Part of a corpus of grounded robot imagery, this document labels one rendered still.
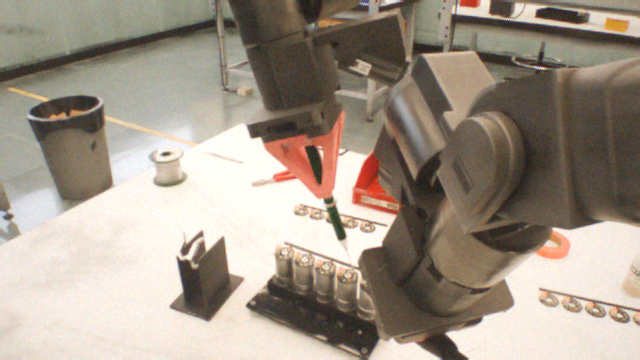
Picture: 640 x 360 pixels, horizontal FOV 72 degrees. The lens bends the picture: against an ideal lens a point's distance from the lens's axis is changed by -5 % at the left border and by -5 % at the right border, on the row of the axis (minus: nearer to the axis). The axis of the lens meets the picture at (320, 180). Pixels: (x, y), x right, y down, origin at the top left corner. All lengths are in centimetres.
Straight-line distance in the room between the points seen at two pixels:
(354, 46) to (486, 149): 21
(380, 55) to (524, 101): 21
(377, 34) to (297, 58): 6
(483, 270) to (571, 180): 10
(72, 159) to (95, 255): 169
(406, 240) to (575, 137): 15
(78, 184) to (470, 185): 233
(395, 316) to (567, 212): 17
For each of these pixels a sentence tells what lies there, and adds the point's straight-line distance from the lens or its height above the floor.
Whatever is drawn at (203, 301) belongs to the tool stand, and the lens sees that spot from 60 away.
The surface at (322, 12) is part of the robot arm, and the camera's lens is 43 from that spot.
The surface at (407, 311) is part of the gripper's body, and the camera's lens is 33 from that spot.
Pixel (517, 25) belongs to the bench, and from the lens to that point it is 268.
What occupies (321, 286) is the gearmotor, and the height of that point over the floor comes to 79.
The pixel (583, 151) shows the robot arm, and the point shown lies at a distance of 18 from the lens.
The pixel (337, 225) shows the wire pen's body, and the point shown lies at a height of 89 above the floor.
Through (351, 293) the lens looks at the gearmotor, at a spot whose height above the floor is 80.
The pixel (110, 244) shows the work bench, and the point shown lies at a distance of 74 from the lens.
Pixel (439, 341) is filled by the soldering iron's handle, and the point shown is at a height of 89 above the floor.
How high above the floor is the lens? 116
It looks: 29 degrees down
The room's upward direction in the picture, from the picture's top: straight up
